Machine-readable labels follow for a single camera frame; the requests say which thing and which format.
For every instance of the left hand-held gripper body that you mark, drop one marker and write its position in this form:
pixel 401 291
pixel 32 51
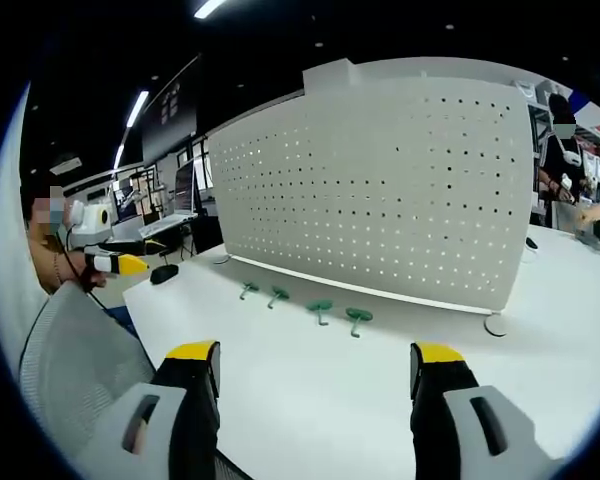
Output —
pixel 91 220

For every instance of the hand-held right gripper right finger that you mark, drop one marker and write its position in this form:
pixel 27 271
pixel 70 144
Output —
pixel 435 410

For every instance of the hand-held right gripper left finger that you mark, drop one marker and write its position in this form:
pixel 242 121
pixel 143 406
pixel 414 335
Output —
pixel 190 415

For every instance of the green hook assembly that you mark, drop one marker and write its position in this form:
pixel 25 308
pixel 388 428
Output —
pixel 250 287
pixel 360 315
pixel 280 292
pixel 320 305

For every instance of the white perforated mounting plate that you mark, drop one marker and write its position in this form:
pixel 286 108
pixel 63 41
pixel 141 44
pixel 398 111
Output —
pixel 370 200

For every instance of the white round plate foot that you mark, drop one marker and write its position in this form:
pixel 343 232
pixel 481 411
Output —
pixel 495 326

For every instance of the white box behind plate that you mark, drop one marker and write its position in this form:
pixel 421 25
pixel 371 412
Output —
pixel 330 75

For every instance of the person's left hand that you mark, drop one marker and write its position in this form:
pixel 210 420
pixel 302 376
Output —
pixel 94 280

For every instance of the black oval mouse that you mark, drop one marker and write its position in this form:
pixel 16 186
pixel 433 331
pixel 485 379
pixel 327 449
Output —
pixel 163 274

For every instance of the ceiling air conditioner unit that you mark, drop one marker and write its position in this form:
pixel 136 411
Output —
pixel 66 165

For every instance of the computer monitor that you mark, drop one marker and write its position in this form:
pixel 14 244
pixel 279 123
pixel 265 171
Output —
pixel 186 187

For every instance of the white mesh office chair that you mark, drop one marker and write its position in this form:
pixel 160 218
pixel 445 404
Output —
pixel 75 350

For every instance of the long ceiling light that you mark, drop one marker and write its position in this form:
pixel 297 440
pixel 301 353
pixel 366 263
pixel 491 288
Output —
pixel 137 109
pixel 210 8

